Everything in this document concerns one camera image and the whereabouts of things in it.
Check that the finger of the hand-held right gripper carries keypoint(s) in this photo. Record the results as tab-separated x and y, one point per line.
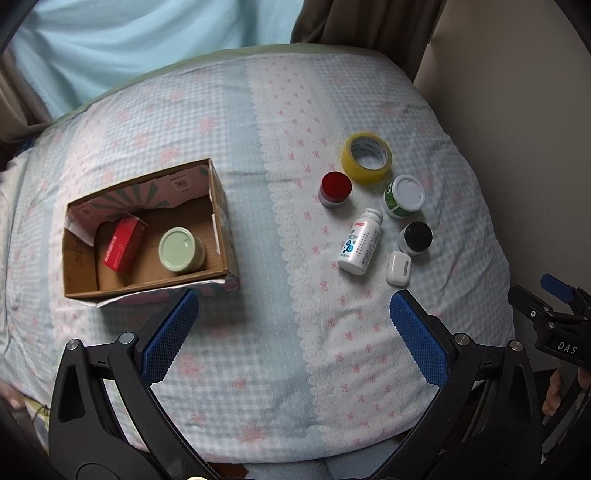
556	286
526	301

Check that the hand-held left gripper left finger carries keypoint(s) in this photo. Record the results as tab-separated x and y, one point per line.
170	339

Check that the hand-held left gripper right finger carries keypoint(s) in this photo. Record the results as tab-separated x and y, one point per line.
418	341

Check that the person's right hand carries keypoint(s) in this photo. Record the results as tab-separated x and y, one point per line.
552	392

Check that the open cardboard box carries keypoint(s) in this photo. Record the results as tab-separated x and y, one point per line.
147	276

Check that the white earbuds case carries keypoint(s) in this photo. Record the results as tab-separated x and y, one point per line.
398	270

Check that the jar with pale green lid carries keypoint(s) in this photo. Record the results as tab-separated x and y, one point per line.
178	249

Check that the small red carton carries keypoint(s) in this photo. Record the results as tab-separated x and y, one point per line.
122	247

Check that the small jar with black lid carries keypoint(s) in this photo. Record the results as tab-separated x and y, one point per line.
417	235

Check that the white pill bottle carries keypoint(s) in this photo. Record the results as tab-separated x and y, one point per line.
358	251

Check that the green bottle with white lid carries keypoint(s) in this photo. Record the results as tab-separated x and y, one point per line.
408	191

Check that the small jar with red lid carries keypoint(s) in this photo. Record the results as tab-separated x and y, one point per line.
335	184

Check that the yellow tape roll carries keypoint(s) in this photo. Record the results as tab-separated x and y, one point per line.
351	167

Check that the checked floral bedspread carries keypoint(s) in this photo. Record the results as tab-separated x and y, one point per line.
277	138

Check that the brown curtain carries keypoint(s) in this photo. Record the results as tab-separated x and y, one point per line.
351	23
18	101

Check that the light blue curtain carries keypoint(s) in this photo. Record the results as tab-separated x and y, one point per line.
138	41

